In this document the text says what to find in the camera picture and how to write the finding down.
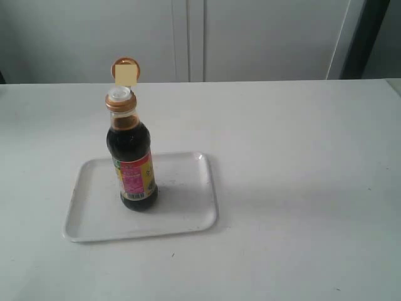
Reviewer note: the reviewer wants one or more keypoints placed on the dark soy sauce bottle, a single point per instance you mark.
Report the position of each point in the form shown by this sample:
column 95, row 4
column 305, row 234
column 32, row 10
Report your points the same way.
column 128, row 141

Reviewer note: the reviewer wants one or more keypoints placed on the white rectangular plastic tray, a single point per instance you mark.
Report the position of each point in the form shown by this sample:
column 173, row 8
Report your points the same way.
column 186, row 201

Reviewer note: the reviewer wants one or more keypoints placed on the white cabinet doors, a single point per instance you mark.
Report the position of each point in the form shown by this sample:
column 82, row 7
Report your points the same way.
column 176, row 41

